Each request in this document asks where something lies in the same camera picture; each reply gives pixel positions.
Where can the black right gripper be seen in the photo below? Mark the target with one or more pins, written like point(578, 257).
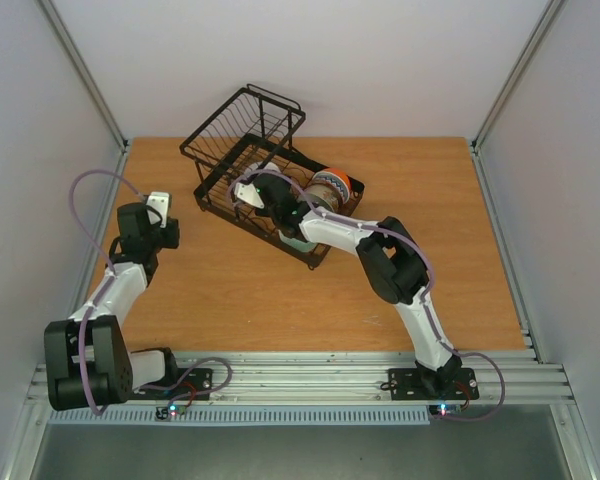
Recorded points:
point(268, 189)

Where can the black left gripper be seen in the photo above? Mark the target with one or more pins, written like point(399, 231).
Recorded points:
point(173, 240)

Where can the red patterned bowl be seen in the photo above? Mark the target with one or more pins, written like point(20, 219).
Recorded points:
point(318, 178)

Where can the black wire dish rack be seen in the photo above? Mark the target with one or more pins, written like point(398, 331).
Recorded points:
point(254, 125)

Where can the white ribbed bowl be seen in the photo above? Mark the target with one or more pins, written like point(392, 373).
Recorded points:
point(256, 169)

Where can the plain white bowl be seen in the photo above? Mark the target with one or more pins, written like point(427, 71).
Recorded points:
point(324, 196)

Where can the white bowl with orange outside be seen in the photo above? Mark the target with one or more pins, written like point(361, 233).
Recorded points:
point(340, 180)

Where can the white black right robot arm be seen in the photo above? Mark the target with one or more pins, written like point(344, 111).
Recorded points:
point(395, 267)

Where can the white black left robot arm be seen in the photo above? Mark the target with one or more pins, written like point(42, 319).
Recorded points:
point(87, 361)

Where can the left green led board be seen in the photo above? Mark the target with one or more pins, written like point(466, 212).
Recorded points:
point(169, 413)

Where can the green led board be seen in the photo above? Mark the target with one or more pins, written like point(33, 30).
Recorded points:
point(169, 413)
point(445, 409)

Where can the right green led board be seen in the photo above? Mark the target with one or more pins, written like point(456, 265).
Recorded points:
point(445, 409)

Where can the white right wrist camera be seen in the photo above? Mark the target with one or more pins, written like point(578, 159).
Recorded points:
point(248, 194)

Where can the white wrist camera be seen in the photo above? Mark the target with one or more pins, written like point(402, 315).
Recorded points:
point(248, 194)
point(158, 204)

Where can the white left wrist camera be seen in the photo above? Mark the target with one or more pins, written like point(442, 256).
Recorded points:
point(158, 204)

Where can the aluminium front frame rails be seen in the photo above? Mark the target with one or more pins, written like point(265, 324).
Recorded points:
point(355, 377)

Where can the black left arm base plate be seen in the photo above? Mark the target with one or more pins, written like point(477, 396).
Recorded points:
point(199, 379)

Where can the grey slotted cable duct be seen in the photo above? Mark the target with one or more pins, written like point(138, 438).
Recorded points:
point(252, 416)

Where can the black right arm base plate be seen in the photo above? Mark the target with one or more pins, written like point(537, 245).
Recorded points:
point(412, 384)

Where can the aluminium left frame post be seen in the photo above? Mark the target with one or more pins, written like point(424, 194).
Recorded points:
point(76, 59)

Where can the aluminium frame post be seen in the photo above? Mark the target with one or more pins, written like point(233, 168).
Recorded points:
point(76, 59)
point(541, 29)

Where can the aluminium right frame post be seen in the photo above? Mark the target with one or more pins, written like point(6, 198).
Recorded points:
point(541, 29)

